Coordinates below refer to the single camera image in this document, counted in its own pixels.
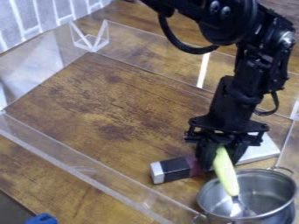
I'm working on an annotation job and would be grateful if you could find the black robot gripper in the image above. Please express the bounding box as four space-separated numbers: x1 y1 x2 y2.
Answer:
184 76 268 172

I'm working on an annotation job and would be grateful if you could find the yellow handled metal spoon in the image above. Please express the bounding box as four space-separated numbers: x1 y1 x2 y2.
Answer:
212 145 246 218

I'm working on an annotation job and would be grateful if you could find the small silver pot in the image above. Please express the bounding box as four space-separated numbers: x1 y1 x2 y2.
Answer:
190 169 296 224

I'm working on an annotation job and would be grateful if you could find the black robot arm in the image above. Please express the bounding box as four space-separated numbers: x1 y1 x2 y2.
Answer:
140 0 294 171

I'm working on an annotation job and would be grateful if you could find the grey flat metal box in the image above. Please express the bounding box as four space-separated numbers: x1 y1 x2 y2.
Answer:
237 134 280 165

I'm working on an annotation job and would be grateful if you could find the black and silver block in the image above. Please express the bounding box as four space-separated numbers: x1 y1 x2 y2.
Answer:
149 154 214 186

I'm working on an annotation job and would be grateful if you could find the blue object at corner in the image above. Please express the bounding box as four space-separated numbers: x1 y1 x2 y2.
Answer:
23 213 58 224

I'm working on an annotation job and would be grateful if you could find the clear acrylic barrier panel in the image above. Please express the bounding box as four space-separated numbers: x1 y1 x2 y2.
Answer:
0 5 299 224

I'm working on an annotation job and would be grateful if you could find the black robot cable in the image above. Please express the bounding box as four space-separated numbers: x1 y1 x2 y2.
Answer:
156 12 220 55

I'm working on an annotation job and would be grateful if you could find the clear acrylic corner bracket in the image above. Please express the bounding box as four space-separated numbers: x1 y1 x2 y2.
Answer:
69 21 109 53

